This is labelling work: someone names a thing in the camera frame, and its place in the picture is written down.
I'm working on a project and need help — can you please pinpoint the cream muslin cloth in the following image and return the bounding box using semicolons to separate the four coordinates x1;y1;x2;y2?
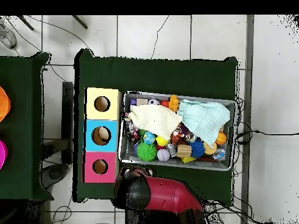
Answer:
127;104;183;141

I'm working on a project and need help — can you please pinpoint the shallow mesh bin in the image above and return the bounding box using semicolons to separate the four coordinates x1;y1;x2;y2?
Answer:
117;90;238;172

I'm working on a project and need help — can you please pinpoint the wooden box with three holes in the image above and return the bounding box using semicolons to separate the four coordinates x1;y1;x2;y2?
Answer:
83;87;122;184

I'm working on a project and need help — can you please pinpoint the blue globe ball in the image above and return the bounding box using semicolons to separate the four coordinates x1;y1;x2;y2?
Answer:
142;131;157;145

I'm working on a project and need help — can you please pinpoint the yellow ball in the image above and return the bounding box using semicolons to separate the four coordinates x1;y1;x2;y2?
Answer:
155;135;169;147

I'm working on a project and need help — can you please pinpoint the green spiky ball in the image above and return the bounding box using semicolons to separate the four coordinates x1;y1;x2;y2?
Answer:
136;141;158;162

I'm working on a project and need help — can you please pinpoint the orange plastic toy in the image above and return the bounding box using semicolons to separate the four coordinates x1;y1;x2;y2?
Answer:
168;94;180;112

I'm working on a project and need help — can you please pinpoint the white baseball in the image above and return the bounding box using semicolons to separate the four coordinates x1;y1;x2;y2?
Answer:
157;148;171;162

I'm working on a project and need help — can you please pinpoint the striped wooden block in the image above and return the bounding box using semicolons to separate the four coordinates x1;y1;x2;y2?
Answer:
176;143;193;159

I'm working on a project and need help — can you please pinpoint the dark green table cloth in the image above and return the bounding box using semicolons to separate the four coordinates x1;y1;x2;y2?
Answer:
0;51;54;202
72;48;239;203

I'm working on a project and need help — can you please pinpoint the mint muslin cloth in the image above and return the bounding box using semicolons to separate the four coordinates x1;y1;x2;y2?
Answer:
177;99;231;147

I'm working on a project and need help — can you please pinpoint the blue spiky ball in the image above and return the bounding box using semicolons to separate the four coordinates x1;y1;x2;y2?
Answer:
188;139;206;159

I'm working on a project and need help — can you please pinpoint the small orange basketball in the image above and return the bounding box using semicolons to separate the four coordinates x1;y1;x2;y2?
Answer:
215;132;228;146

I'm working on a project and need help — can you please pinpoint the black upright stand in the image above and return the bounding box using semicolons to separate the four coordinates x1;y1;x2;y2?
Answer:
61;81;75;165

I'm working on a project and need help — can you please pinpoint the grey stand base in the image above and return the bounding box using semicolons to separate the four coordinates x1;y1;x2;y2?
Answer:
41;163;69;190

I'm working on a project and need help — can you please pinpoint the dark tripod leg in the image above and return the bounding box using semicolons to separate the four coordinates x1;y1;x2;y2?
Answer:
71;15;88;30
17;15;34;31

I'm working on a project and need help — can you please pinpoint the orange bowl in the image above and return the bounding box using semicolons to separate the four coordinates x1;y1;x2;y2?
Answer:
0;86;12;123

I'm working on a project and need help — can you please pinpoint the pink bowl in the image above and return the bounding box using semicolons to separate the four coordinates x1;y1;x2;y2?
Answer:
0;139;8;170

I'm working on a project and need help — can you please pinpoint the black cable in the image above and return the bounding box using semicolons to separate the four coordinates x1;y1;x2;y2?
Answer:
235;129;299;144

